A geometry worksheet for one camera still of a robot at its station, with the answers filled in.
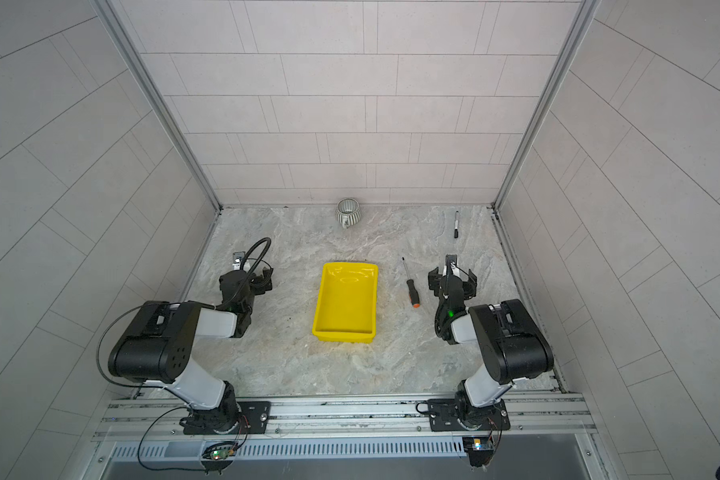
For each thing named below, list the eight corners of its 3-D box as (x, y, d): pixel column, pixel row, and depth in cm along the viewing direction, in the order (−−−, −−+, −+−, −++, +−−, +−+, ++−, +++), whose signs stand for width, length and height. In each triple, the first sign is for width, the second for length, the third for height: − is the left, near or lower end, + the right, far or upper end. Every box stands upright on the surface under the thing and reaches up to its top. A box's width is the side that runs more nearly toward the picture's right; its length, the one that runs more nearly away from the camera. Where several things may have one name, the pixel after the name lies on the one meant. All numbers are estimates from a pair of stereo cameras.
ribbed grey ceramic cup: (344, 232, 110) (343, 219, 104) (334, 212, 116) (332, 199, 111) (364, 225, 112) (364, 212, 107) (353, 206, 118) (352, 193, 113)
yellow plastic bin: (315, 342, 85) (311, 333, 80) (324, 271, 100) (321, 260, 95) (378, 342, 85) (378, 334, 80) (378, 271, 100) (378, 260, 95)
